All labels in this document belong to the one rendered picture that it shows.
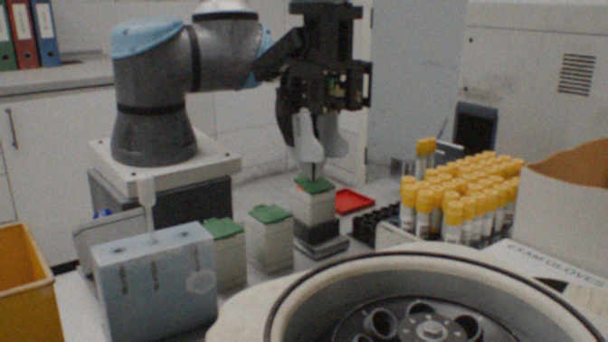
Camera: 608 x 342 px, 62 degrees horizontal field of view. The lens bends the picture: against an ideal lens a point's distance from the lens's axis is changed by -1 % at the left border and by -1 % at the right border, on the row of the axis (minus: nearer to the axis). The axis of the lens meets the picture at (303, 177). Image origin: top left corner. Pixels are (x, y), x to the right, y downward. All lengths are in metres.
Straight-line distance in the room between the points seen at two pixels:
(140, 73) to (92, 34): 1.96
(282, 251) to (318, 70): 0.21
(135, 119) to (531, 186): 0.61
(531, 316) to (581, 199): 0.16
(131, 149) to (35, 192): 1.36
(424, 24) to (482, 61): 1.72
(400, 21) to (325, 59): 2.17
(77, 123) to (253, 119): 1.37
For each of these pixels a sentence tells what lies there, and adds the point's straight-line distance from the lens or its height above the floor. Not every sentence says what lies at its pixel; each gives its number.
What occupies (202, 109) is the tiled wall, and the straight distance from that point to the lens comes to 3.07.
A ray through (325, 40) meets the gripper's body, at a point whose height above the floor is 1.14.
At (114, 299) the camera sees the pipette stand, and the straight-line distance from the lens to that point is 0.47.
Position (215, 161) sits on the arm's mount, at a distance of 0.89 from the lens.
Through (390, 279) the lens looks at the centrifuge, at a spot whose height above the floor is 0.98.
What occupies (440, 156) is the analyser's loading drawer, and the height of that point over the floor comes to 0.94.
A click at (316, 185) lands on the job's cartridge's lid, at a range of 0.63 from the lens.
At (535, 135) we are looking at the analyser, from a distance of 0.87.
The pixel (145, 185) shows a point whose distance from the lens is 0.44.
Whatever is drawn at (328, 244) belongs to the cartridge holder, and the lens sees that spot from 0.63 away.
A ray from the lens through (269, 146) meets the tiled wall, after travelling 3.37.
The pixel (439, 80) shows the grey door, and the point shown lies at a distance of 2.57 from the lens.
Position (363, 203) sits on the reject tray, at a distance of 0.77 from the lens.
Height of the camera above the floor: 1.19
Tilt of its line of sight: 20 degrees down
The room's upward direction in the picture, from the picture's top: straight up
